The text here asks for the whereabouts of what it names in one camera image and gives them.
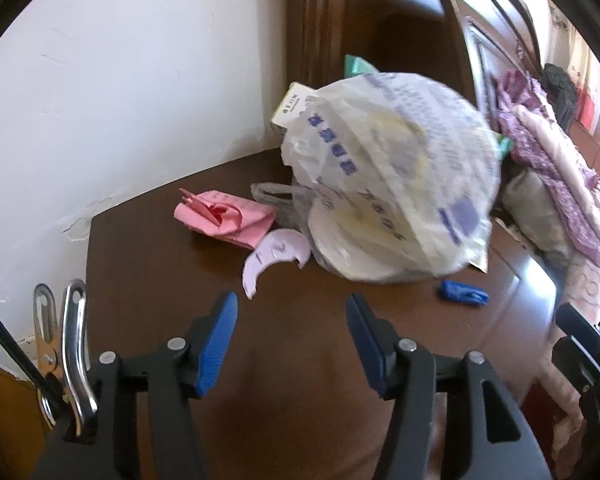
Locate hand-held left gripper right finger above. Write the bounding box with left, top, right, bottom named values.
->
left=345, top=293, right=553, bottom=480

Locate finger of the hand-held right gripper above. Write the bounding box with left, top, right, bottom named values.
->
left=555, top=303, right=600, bottom=356

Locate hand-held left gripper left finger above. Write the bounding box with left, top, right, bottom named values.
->
left=30, top=291, right=240, bottom=480

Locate blue plastic item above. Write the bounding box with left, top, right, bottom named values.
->
left=437, top=279, right=491, bottom=307

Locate lavender crescent card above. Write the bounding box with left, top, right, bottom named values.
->
left=242, top=227, right=311, bottom=302

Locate pink paper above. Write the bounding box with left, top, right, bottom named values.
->
left=173, top=187, right=278, bottom=251

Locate white printed plastic bag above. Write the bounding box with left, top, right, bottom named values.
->
left=280, top=72, right=503, bottom=286

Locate green wet wipes packet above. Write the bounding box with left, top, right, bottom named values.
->
left=342, top=54, right=513, bottom=158

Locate pink cartoon quilt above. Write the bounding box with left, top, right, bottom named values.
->
left=562, top=240, right=600, bottom=326

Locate wooden nightstand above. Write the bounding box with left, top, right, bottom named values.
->
left=82, top=147, right=556, bottom=480

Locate grey pillow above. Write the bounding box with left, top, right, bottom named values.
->
left=497, top=170, right=573, bottom=261

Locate metal spring clip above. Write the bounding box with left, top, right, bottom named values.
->
left=32, top=280, right=101, bottom=441

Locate purple patterned quilt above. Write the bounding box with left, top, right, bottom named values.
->
left=495, top=69, right=600, bottom=281

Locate red box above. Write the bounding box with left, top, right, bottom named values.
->
left=575, top=87, right=600, bottom=126

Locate black cloth bundle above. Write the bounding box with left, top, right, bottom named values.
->
left=540, top=62, right=581, bottom=126

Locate white cardboard box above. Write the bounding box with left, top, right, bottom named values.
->
left=270, top=81, right=326, bottom=136

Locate light patterned curtain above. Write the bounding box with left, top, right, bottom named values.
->
left=547, top=0, right=600, bottom=126

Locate dark wooden headboard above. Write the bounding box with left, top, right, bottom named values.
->
left=285, top=0, right=548, bottom=161

